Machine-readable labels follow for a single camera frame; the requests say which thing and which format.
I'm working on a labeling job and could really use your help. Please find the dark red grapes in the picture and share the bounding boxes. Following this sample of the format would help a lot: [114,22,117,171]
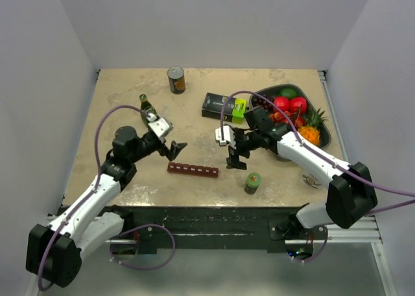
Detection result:
[251,95,274,113]

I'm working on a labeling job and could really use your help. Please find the black green carton box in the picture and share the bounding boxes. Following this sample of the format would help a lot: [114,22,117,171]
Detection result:
[201,93,247,124]

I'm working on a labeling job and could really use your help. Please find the orange black tin can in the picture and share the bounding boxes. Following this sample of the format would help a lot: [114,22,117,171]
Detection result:
[167,66,185,94]

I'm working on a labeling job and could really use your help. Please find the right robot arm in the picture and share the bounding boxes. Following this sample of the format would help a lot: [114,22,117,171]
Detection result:
[215,106,377,240]

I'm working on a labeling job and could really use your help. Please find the red weekly pill organizer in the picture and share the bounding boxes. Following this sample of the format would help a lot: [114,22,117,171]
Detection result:
[167,162,219,179]

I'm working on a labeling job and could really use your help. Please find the green pill bottle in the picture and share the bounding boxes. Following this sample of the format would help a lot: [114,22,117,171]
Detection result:
[244,173,262,194]

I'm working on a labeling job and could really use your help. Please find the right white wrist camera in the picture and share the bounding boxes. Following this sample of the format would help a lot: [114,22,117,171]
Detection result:
[215,125,236,149]

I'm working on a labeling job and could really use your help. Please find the green glass bottle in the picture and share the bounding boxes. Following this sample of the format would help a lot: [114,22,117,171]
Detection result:
[139,93,159,127]

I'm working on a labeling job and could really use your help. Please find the purple cable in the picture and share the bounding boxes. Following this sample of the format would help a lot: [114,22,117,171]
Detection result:
[37,105,176,291]
[220,90,415,264]

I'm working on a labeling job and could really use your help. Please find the grey fruit tray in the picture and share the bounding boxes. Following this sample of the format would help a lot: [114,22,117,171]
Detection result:
[249,84,331,149]

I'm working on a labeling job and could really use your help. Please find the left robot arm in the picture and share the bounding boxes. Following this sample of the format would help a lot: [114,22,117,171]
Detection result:
[26,119,186,291]

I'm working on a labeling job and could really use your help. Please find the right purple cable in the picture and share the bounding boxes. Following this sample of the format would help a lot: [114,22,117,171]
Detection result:
[220,90,415,264]

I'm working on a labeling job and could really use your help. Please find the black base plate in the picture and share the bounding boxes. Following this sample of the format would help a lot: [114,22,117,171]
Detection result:
[56,204,328,254]

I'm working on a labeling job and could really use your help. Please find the aluminium frame rail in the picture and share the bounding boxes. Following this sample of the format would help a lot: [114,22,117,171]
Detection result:
[318,71,397,295]

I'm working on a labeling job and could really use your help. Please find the peach red fruit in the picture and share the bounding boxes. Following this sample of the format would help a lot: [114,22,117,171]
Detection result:
[269,111,306,128]

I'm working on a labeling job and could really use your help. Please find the small pineapple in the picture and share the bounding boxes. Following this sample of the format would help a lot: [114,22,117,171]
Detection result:
[298,108,327,146]

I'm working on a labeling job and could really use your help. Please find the green lime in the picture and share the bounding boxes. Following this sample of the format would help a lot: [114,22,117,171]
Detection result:
[279,88,298,100]

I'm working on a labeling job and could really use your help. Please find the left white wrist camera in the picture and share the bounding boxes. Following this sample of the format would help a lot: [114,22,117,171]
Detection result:
[147,113,173,138]

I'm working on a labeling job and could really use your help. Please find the left red apple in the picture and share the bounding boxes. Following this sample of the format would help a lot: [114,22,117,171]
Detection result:
[274,96,290,112]

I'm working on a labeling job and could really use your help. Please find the red apple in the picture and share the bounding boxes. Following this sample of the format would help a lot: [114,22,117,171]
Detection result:
[289,97,308,114]
[274,96,290,112]

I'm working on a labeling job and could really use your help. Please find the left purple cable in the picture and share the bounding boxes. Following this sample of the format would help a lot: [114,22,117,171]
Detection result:
[37,105,176,291]

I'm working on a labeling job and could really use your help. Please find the white paper cup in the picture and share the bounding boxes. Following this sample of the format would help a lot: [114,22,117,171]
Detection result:
[301,171,322,190]

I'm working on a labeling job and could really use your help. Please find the right red apple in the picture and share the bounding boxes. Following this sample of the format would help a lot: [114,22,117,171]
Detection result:
[289,97,308,114]

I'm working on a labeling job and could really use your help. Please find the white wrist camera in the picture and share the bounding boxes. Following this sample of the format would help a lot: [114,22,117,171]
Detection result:
[215,125,236,149]
[147,113,173,138]

